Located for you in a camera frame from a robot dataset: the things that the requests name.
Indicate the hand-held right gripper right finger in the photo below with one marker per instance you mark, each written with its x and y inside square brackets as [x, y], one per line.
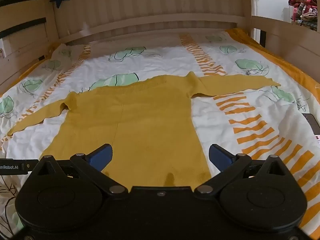
[220, 158]

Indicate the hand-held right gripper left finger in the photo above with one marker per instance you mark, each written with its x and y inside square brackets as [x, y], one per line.
[101, 158]

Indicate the yellow knit sweater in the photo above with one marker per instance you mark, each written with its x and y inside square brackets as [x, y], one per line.
[150, 120]

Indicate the dark phone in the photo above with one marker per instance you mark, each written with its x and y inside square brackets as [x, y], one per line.
[312, 123]

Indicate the leaf print bed sheet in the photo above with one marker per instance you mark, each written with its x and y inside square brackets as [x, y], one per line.
[160, 62]

